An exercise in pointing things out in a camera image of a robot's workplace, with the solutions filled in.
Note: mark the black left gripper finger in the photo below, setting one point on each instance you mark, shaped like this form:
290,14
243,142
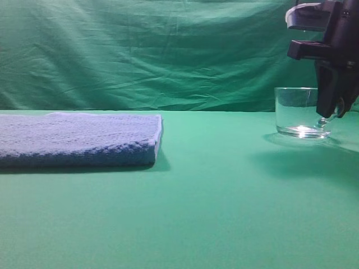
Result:
327,97

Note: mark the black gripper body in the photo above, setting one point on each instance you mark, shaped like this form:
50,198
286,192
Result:
339,45

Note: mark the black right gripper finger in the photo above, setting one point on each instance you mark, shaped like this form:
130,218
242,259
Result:
347,99

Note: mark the transparent glass cup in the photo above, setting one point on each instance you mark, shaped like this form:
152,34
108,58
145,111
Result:
296,115

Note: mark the folded blue towel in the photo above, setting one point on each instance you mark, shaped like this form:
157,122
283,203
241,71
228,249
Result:
79,139

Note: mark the green table cloth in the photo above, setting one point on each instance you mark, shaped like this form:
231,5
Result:
226,191

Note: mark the green backdrop cloth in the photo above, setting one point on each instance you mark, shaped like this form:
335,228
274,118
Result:
148,55

